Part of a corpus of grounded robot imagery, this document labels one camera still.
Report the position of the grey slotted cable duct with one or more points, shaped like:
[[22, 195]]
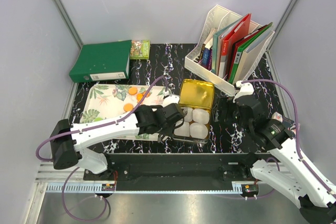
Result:
[[80, 182]]

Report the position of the orange round cookie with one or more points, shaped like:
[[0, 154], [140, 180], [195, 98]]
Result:
[[133, 91], [128, 107]]

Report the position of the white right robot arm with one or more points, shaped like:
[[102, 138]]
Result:
[[311, 192]]

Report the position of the beige folder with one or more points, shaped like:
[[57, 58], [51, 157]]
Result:
[[252, 55]]

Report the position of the gold cookie tin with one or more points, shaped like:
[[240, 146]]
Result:
[[197, 95]]

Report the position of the green card box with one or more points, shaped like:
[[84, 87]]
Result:
[[140, 50]]

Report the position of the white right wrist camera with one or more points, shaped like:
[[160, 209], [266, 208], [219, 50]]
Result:
[[243, 90]]

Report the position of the teal folder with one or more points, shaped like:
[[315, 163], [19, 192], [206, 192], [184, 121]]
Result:
[[215, 45]]

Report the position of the white file organizer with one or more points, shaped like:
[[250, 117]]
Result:
[[217, 17]]

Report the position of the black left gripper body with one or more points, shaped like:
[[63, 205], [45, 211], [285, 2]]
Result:
[[166, 129]]

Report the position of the floral pink pouch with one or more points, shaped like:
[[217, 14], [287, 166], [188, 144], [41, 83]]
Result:
[[288, 123]]

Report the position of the red folder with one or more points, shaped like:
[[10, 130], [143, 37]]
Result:
[[235, 33]]

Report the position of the orange fish cookie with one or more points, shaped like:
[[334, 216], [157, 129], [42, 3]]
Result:
[[139, 96]]

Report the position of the blue book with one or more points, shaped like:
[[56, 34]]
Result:
[[207, 59]]

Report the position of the green folder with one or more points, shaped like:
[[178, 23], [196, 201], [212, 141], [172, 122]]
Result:
[[245, 46]]

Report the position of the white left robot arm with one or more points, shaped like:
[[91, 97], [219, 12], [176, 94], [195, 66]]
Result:
[[70, 148]]

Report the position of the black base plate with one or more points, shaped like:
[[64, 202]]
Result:
[[176, 172]]

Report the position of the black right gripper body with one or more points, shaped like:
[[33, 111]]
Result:
[[232, 115]]

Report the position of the green ring binder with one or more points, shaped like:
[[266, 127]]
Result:
[[104, 61]]

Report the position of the floral rectangular tray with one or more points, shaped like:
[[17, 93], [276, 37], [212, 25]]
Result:
[[107, 101]]

